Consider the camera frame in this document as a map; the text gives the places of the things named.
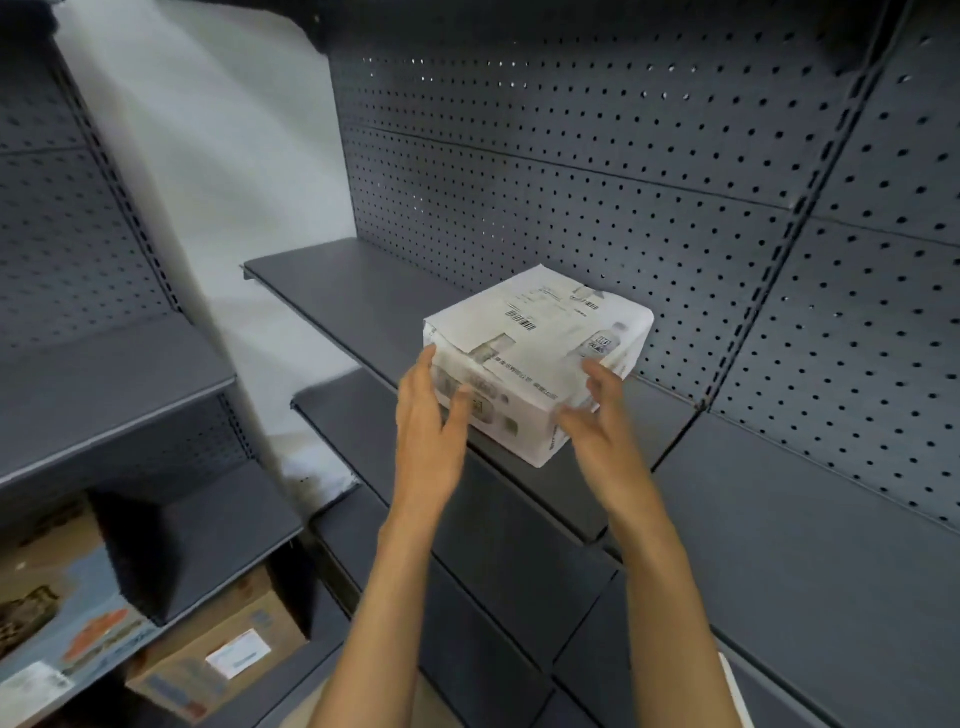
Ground white printed carton box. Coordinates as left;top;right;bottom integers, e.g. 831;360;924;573
423;263;656;470

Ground person's left hand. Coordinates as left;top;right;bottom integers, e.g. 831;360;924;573
391;345;476;520

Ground brown cardboard box white label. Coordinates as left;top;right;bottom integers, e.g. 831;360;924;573
123;561;310;726

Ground dark grey pegboard back panel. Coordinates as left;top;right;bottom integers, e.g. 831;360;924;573
328;0;890;410
0;45;181;357
705;0;960;530

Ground person's left forearm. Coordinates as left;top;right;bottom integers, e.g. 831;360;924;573
306;513;453;728

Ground blue printed cardboard carton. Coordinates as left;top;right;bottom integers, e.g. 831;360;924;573
0;491;163;728

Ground person's right forearm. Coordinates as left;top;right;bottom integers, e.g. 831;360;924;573
604;508;745;728

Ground dark grey slotted upright post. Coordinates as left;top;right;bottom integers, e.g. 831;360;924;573
693;0;912;412
43;45;186;316

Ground person's right hand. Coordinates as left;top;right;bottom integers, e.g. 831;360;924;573
558;358;659;528

